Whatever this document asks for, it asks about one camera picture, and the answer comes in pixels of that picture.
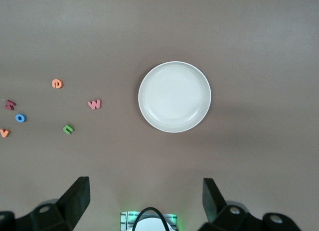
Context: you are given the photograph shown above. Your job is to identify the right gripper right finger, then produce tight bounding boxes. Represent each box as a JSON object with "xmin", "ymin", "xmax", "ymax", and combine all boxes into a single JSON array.
[{"xmin": 202, "ymin": 178, "xmax": 304, "ymax": 231}]

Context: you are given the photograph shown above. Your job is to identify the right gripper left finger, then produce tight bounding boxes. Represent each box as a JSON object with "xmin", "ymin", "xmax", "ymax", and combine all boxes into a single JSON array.
[{"xmin": 0, "ymin": 176, "xmax": 90, "ymax": 231}]

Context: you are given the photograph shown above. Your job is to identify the pink foam letter w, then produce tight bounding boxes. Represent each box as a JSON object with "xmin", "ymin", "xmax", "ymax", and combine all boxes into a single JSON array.
[{"xmin": 87, "ymin": 99, "xmax": 102, "ymax": 111}]

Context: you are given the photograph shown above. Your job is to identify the beige round plate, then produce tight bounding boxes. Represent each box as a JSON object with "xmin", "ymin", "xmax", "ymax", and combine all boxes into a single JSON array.
[{"xmin": 138, "ymin": 61, "xmax": 212, "ymax": 133}]

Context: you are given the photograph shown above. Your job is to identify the brown table cover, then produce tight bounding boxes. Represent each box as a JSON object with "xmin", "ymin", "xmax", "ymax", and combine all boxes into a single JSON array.
[{"xmin": 0, "ymin": 0, "xmax": 319, "ymax": 231}]

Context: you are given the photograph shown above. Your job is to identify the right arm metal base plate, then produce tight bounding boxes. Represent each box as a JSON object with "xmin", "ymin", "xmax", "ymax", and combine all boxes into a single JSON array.
[{"xmin": 120, "ymin": 211, "xmax": 178, "ymax": 231}]

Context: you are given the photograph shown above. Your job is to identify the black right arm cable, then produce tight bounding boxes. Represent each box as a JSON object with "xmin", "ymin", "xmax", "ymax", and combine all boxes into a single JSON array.
[{"xmin": 131, "ymin": 206, "xmax": 170, "ymax": 231}]

